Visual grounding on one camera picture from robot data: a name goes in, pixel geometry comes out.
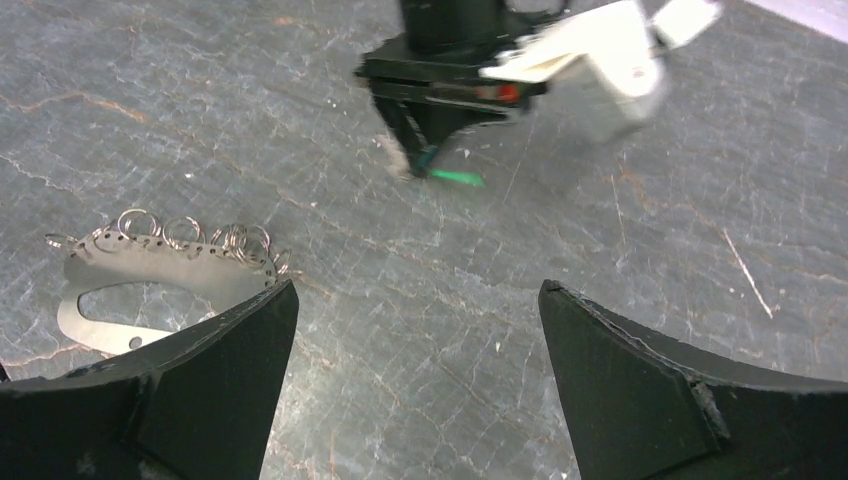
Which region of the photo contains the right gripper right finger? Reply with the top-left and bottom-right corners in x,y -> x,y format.
538,280 -> 847,479

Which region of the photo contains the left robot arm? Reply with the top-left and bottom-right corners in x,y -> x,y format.
355,0 -> 570,178

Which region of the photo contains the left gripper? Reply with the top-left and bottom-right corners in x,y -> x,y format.
355,34 -> 549,178

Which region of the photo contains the key with green tag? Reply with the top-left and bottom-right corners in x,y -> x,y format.
411,146 -> 484,187

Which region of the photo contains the metal key organizer plate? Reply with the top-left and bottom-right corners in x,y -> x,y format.
45,208 -> 294,355

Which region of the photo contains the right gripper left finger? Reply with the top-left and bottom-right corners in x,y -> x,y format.
1,282 -> 299,479

